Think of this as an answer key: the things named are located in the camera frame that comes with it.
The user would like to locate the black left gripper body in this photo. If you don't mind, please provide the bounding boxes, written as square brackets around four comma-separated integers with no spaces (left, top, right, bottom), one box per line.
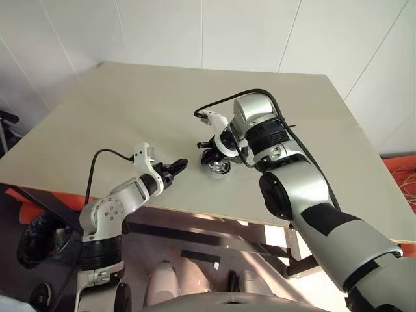
[154,162,175,189]

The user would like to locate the silver spoked motor cover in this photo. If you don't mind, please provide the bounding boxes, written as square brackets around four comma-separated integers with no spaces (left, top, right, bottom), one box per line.
[205,159,232,175]

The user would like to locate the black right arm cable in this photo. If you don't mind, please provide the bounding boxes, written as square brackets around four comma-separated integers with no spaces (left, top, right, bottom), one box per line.
[194,88,343,213]

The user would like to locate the grey robot torso edge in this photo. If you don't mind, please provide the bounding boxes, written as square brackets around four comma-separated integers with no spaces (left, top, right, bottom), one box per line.
[142,291,326,312]

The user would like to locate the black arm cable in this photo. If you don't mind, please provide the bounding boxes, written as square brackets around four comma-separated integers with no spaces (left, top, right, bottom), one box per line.
[194,88,343,213]
[84,148,136,206]

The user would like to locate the orange fabric under table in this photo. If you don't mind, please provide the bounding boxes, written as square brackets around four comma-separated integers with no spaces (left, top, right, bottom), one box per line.
[5,187,86,226]

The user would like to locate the black sneaker shoe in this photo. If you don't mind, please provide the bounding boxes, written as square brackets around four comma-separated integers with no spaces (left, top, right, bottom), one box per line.
[31,281,53,309]

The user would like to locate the black fuzzy bundle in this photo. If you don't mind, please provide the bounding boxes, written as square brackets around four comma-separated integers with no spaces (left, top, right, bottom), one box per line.
[16,213,71,269]

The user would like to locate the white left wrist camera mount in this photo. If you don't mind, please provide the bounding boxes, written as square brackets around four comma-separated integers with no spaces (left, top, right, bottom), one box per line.
[133,142,163,190]

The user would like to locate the white cord bundle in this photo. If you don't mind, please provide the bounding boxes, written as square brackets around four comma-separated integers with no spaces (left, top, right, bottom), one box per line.
[391,164,416,205]

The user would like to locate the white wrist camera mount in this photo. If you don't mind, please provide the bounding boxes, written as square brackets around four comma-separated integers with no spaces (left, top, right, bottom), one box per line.
[203,111,243,157]
[133,142,163,190]

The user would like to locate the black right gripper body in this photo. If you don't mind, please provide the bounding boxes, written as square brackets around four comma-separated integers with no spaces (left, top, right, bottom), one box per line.
[198,135,229,159]

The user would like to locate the black metal table frame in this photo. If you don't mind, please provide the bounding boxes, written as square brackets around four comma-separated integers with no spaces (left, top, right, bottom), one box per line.
[0,183,326,280]

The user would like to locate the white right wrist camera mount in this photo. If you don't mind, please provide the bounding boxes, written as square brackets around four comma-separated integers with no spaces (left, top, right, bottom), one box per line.
[203,111,243,157]

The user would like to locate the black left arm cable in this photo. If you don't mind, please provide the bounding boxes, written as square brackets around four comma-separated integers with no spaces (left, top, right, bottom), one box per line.
[84,148,136,206]

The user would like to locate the black strip on floor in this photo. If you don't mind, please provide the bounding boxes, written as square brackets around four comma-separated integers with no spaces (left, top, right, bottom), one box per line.
[181,249,222,263]

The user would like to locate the beige rounded robot foot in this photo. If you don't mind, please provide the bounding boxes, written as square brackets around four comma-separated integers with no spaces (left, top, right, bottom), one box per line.
[239,271,277,296]
[144,261,181,306]

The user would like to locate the orange fabric with white cords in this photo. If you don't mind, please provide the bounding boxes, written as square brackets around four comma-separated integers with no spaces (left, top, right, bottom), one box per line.
[382,155,416,215]

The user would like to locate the black chair part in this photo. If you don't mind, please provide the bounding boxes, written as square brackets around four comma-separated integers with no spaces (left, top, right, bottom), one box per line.
[0,110,20,153]

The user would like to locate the blue grey fabric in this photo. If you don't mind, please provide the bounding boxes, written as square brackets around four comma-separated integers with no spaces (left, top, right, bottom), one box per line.
[0,294,33,312]

